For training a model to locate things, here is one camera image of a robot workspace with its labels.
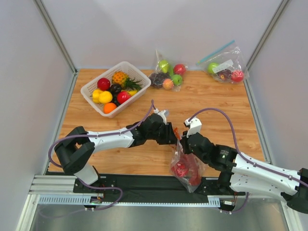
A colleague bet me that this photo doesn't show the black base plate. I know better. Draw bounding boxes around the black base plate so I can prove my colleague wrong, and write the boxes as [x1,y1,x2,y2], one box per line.
[73,166,246,204]

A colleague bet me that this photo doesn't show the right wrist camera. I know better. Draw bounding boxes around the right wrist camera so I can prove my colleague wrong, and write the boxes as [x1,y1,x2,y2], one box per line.
[184,117,202,138]

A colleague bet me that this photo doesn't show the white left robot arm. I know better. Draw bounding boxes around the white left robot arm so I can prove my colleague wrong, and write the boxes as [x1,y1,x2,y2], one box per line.
[54,114,178,185]

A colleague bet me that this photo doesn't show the purple grapes in bag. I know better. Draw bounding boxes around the purple grapes in bag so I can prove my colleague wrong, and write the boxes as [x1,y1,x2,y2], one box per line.
[149,72,170,89]

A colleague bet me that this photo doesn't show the orange zip top bag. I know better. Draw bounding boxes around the orange zip top bag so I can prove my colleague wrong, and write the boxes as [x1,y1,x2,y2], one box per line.
[170,128,205,193]

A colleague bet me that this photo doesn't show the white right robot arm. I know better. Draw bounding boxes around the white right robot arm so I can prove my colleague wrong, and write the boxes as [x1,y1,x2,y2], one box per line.
[180,131,308,214]

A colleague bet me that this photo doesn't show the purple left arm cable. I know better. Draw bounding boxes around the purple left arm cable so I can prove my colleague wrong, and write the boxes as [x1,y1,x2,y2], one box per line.
[48,99,156,168]

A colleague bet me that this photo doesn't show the yellow bell pepper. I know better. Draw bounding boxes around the yellow bell pepper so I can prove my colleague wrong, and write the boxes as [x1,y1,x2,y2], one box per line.
[92,89,103,103]

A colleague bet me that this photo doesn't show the white slotted cable duct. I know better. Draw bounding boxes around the white slotted cable duct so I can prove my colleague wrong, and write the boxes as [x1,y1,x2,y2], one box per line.
[38,195,244,206]

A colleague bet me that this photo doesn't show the dark purple plum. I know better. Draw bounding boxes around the dark purple plum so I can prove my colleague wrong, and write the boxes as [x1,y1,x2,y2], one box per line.
[109,83,122,95]

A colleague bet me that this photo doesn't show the yellow lemon fruit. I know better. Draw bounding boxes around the yellow lemon fruit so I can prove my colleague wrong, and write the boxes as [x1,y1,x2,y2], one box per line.
[98,91,113,104]

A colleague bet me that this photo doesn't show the blue zip top bag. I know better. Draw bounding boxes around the blue zip top bag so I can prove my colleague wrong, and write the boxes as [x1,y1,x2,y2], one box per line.
[196,40,249,84]

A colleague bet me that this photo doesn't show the orange fruit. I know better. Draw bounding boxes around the orange fruit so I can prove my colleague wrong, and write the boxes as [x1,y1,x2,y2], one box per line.
[103,103,117,114]

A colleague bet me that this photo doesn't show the red apple blue bag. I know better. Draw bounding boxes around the red apple blue bag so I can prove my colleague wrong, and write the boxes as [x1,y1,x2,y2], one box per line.
[231,70,244,83]

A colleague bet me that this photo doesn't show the black grape bunch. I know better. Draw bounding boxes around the black grape bunch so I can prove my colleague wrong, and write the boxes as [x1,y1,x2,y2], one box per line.
[111,95,121,107]

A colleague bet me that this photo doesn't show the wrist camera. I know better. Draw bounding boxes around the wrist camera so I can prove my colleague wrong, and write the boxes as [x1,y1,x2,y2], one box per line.
[154,108,169,124]
[184,117,202,138]

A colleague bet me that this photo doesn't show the red apple in bag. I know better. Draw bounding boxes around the red apple in bag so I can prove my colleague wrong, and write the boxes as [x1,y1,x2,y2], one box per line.
[173,64,186,76]

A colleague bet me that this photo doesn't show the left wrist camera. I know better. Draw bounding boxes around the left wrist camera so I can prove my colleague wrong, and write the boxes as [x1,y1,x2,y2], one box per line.
[154,108,169,124]

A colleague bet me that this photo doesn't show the red apple front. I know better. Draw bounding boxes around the red apple front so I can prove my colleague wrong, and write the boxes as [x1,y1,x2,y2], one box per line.
[117,91,131,104]

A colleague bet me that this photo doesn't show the yellow banana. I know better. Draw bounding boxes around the yellow banana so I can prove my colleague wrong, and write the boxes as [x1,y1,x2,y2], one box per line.
[128,90,138,97]

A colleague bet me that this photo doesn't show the clear bag of fruit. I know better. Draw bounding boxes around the clear bag of fruit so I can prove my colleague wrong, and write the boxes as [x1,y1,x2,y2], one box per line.
[148,50,188,92]

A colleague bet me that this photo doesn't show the green apple blue bag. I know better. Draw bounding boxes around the green apple blue bag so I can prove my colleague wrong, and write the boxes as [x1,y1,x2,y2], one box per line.
[207,63,219,74]

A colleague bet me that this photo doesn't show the green apple in bag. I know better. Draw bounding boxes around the green apple in bag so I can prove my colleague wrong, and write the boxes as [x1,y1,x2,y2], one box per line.
[171,74,183,86]

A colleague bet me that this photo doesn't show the green pear in bag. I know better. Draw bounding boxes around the green pear in bag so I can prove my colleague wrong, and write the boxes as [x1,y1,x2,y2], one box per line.
[158,60,169,73]

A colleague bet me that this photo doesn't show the red apple back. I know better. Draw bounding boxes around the red apple back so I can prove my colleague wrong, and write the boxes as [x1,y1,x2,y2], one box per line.
[97,77,111,91]

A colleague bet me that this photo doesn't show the fake pineapple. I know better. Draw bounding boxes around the fake pineapple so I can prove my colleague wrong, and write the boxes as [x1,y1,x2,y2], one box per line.
[112,71,142,91]

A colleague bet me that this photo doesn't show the fake red bell pepper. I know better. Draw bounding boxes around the fake red bell pepper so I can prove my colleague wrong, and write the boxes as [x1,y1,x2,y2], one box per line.
[172,161,188,178]

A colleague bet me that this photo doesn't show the red fake lobster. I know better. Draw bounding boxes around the red fake lobster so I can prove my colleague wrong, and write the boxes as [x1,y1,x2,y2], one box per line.
[179,154,201,186]

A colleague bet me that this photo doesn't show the white plastic basket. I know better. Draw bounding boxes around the white plastic basket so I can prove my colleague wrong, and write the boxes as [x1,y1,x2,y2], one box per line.
[80,61,151,118]

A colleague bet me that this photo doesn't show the peach in bag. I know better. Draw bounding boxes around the peach in bag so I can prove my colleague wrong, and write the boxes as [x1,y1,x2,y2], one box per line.
[163,78,174,90]

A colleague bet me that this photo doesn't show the dark plum blue bag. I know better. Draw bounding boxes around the dark plum blue bag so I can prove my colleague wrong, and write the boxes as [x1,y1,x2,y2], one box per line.
[217,69,232,81]

